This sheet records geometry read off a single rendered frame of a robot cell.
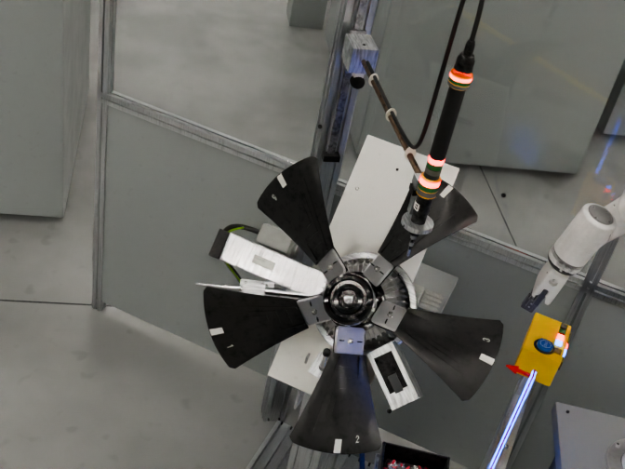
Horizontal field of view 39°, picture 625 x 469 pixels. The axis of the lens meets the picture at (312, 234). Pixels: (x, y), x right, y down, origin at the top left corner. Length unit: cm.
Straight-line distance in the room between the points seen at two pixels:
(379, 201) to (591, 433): 78
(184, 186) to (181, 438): 90
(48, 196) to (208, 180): 117
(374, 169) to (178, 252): 115
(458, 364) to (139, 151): 156
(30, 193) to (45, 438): 122
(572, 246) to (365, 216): 57
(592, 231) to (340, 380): 66
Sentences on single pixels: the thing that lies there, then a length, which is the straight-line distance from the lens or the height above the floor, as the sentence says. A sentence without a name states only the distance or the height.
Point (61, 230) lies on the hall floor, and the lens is 412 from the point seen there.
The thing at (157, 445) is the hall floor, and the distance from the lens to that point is 325.
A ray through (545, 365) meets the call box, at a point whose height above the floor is 105.
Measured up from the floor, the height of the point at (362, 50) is 157.
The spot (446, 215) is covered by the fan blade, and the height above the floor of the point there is 141.
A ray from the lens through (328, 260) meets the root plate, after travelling 211.
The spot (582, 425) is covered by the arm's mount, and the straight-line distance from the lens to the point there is 234.
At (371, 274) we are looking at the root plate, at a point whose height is 123.
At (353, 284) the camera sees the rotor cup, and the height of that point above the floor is 125.
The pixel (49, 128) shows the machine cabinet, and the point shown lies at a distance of 385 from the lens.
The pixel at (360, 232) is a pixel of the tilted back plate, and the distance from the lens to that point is 233.
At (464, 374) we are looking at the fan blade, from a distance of 202.
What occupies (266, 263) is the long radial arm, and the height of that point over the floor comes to 112.
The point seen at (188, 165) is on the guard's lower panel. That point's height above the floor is 85.
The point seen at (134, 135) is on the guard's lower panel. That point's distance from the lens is 314.
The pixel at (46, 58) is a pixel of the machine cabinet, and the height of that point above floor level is 84.
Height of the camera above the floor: 253
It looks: 36 degrees down
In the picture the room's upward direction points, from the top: 12 degrees clockwise
